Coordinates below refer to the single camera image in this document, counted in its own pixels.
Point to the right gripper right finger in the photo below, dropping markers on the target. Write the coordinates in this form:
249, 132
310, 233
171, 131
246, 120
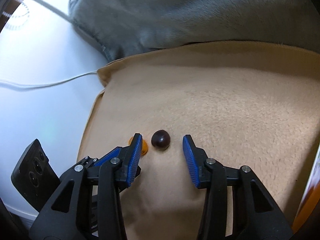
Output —
237, 204

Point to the grey cushion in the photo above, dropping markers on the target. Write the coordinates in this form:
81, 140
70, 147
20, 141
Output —
123, 28

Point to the small orange kumquat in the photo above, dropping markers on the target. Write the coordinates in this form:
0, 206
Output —
145, 147

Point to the beige fleece blanket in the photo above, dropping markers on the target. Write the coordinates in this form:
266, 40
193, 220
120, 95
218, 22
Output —
244, 103

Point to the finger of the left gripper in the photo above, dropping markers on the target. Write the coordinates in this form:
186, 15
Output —
112, 154

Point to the dark cherry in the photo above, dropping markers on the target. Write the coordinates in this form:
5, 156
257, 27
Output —
161, 140

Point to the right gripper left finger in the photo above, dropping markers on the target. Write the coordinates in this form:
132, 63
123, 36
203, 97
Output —
115, 176

